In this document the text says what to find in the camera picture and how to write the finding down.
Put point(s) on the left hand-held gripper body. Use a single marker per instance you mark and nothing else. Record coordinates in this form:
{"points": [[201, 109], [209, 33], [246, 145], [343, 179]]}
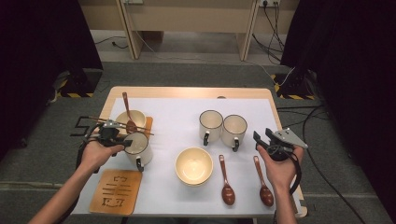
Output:
{"points": [[109, 135]]}

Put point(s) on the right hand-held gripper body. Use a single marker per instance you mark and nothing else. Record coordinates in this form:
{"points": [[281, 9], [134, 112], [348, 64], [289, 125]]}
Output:
{"points": [[288, 138]]}

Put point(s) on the dark brown wooden chopstick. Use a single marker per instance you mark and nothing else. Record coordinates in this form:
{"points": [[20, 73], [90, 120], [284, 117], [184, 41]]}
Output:
{"points": [[146, 132], [96, 118]]}

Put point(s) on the cream ceramic bowl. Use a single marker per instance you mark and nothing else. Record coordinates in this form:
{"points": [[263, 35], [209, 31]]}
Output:
{"points": [[138, 116], [193, 166]]}

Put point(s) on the reddish brown wooden spoon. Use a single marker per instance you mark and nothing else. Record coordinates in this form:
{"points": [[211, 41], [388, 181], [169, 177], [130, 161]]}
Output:
{"points": [[127, 105], [228, 194], [266, 194]]}

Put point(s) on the person's left hand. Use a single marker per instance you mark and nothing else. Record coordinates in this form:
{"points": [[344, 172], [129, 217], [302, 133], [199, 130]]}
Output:
{"points": [[95, 155]]}

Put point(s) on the person's right hand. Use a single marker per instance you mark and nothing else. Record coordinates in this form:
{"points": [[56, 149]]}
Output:
{"points": [[281, 175]]}

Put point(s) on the black stand base striped tape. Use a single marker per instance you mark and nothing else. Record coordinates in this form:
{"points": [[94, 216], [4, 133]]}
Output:
{"points": [[84, 81], [294, 85]]}

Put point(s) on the white table mat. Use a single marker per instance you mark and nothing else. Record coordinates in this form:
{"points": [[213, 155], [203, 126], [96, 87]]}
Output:
{"points": [[174, 124]]}

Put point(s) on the bundle of brown chopsticks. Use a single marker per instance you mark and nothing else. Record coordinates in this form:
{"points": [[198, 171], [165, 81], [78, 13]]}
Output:
{"points": [[295, 205]]}

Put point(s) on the black curtain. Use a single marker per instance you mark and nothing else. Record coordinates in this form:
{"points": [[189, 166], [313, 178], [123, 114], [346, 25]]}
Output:
{"points": [[37, 62], [351, 77]]}

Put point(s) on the beige wooden desk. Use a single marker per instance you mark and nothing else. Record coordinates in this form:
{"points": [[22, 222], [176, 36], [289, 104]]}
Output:
{"points": [[186, 18]]}

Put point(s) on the white wall socket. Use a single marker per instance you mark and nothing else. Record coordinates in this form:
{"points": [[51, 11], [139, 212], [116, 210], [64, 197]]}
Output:
{"points": [[270, 2]]}

